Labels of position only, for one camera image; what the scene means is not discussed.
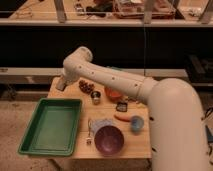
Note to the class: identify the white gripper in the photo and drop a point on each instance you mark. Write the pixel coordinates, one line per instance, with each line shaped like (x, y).
(67, 77)

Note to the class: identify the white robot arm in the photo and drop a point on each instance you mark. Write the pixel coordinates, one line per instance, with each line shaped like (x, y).
(177, 130)

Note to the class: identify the red bowl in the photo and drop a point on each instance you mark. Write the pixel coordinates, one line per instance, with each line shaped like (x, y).
(112, 95)

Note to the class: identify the purple bowl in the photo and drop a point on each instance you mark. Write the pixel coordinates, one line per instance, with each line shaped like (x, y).
(109, 140)

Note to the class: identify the bunch of dark grapes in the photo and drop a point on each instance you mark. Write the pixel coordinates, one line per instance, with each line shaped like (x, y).
(86, 87)

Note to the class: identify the small metal cup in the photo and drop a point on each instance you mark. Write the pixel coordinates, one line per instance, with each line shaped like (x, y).
(95, 96)

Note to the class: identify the green plastic tray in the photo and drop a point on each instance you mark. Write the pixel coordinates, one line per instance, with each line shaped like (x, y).
(53, 128)

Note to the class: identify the white cloth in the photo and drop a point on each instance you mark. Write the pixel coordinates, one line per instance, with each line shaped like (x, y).
(99, 123)

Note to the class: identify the metal fork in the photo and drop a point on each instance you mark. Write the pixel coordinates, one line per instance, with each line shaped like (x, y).
(89, 139)

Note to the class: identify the small black tin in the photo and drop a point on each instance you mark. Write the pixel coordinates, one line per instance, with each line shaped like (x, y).
(122, 106)

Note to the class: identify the wooden folding table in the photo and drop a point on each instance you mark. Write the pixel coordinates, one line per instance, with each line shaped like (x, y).
(137, 146)

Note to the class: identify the orange carrot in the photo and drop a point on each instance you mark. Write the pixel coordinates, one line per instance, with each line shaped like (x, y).
(122, 118)

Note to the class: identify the blue small cup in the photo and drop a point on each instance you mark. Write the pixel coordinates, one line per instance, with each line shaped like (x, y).
(136, 123)

